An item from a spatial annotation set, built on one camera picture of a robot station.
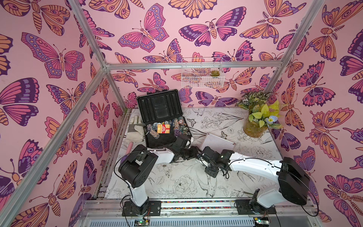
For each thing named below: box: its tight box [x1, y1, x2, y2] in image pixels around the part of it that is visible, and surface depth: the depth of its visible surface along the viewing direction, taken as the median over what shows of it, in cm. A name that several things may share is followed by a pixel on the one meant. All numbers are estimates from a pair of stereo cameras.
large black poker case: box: [136, 88, 193, 149], surface depth 108 cm
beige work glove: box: [125, 115, 146, 142], surface depth 108 cm
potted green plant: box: [235, 90, 284, 138], surface depth 90 cm
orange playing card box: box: [156, 123, 171, 134], surface depth 102 cm
